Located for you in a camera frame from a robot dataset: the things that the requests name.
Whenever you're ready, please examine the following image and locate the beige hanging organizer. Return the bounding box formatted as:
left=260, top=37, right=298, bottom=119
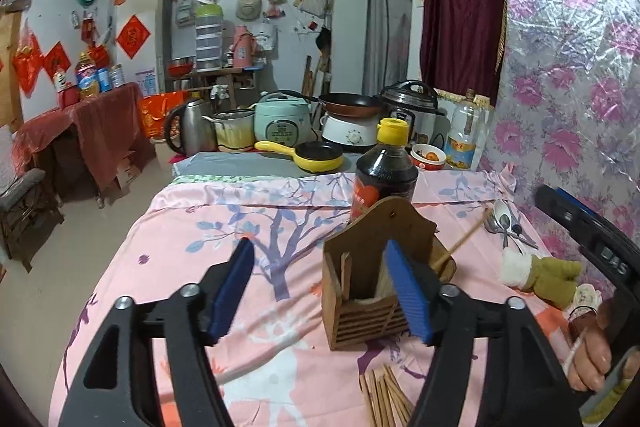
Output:
left=236, top=0, right=263, bottom=22

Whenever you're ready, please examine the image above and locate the red basin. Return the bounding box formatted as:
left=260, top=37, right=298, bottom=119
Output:
left=166, top=56, right=197, bottom=78

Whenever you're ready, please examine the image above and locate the cushioned wooden chair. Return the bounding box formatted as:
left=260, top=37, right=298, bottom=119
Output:
left=0, top=168, right=65, bottom=260

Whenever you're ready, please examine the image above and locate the red diamond paper decoration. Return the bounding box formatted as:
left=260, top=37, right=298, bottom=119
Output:
left=116, top=13, right=151, bottom=60

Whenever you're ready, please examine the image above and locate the person's right hand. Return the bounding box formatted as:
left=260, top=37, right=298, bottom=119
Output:
left=567, top=298, right=614, bottom=392

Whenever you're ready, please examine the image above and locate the cardboard box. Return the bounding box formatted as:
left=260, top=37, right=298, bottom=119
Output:
left=115, top=152, right=138, bottom=192

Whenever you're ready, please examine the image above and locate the metal spoon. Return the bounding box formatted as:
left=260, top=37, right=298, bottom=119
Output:
left=509, top=219, right=540, bottom=251
left=483, top=212, right=526, bottom=253

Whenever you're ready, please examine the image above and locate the silver black pressure cooker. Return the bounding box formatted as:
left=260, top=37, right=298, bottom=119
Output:
left=379, top=79, right=451, bottom=150

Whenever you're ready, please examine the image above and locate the pink deer print bedsheet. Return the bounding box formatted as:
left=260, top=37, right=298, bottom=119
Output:
left=50, top=171, right=608, bottom=427

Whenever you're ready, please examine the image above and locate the pink thermos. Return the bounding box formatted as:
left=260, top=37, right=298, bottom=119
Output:
left=232, top=25, right=258, bottom=68

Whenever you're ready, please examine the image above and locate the dark soy sauce bottle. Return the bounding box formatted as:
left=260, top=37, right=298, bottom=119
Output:
left=348, top=118, right=420, bottom=225

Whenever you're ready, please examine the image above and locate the grey cloth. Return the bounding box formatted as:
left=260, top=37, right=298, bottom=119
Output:
left=172, top=151, right=361, bottom=180

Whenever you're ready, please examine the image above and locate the clear plastic bottle yellow label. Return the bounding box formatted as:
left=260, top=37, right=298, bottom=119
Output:
left=444, top=88, right=493, bottom=172

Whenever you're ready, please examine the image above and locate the small brown bag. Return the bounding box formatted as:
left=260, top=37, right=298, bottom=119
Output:
left=567, top=284, right=608, bottom=338

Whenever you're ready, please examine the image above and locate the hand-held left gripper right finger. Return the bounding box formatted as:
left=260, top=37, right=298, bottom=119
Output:
left=382, top=239, right=583, bottom=427

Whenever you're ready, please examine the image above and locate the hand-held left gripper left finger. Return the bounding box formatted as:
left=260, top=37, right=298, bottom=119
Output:
left=57, top=237, right=256, bottom=427

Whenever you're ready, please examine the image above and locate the brown frying pan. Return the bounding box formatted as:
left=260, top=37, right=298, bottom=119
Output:
left=295, top=93, right=385, bottom=118

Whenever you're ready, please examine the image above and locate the mint green rice cooker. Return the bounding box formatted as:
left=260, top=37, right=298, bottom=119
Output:
left=253, top=91, right=313, bottom=146

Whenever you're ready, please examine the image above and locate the olive and white plush cloth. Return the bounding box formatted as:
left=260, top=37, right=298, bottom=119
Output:
left=500, top=248, right=583, bottom=310

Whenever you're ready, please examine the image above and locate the steel electric kettle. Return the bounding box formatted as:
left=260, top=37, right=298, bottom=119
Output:
left=164, top=98, right=217, bottom=156

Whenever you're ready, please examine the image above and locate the small yellow frying pan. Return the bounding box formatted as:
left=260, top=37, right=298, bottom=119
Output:
left=254, top=140, right=345, bottom=172

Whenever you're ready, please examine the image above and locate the red and white bowl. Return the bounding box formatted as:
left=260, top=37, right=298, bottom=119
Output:
left=410, top=143, right=447, bottom=172

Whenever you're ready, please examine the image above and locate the cream cooking pot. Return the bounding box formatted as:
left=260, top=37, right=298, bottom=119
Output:
left=202, top=109, right=257, bottom=152

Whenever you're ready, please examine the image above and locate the orange gift box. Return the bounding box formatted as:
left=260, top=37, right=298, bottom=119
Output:
left=137, top=91, right=193, bottom=138

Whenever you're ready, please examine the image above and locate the floral foil wall sheet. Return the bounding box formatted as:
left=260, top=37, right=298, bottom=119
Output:
left=477, top=0, right=640, bottom=268

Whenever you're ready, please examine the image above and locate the cooking oil bottle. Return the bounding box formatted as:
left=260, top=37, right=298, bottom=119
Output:
left=75, top=51, right=101, bottom=100

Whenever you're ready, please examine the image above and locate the stacked container green lid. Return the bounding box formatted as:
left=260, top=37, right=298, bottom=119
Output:
left=194, top=2, right=223, bottom=72

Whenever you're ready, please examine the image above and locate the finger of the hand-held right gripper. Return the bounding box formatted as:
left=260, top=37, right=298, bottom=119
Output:
left=534, top=183, right=602, bottom=251

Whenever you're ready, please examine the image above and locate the wooden spoon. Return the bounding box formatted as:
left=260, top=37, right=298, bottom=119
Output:
left=430, top=207, right=492, bottom=283

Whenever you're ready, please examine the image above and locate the white refrigerator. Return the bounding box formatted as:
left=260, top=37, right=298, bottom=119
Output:
left=114, top=0, right=168, bottom=95

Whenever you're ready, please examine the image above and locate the wooden side table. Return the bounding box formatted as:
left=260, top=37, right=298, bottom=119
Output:
left=167, top=67, right=261, bottom=108

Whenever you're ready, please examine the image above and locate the grey sheer curtain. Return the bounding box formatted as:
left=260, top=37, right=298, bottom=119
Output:
left=365, top=0, right=412, bottom=98

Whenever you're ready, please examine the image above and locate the white ceramic spoon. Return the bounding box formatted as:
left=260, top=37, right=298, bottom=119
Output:
left=492, top=199, right=513, bottom=233

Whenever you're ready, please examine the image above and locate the thin white stick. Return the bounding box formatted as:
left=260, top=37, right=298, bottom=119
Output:
left=562, top=328, right=590, bottom=375

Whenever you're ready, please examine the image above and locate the white electric cooker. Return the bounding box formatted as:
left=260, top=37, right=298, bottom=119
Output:
left=320, top=112, right=383, bottom=152

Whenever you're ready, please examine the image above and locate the wooden utensil holder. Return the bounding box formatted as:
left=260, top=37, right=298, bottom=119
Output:
left=321, top=197, right=457, bottom=352

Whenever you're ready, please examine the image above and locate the pile of wooden chopsticks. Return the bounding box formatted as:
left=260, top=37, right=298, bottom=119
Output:
left=359, top=363, right=417, bottom=427

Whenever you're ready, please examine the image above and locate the red cloth covered table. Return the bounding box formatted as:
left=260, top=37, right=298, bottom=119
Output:
left=12, top=82, right=157, bottom=208

